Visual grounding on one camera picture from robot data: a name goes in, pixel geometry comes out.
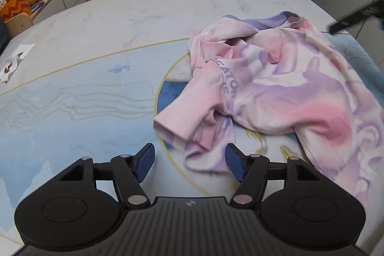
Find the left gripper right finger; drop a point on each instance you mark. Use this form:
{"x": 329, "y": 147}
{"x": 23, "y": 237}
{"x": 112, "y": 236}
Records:
{"x": 251, "y": 172}

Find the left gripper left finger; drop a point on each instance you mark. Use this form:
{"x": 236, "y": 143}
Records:
{"x": 129, "y": 171}

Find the pink purple tie-dye sweatshirt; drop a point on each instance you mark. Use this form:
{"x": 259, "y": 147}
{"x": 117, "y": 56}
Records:
{"x": 276, "y": 76}

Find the blue patterned table mat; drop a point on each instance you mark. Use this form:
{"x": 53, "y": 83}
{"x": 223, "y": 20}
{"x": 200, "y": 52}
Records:
{"x": 100, "y": 108}

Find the white paper card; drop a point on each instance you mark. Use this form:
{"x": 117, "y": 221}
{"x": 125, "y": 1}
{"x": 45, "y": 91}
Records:
{"x": 12, "y": 62}

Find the light wooden chair back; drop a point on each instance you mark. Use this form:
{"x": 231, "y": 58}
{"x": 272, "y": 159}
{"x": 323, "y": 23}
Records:
{"x": 18, "y": 24}

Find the orange snack bag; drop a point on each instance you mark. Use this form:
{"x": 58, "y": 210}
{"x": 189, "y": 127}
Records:
{"x": 11, "y": 8}

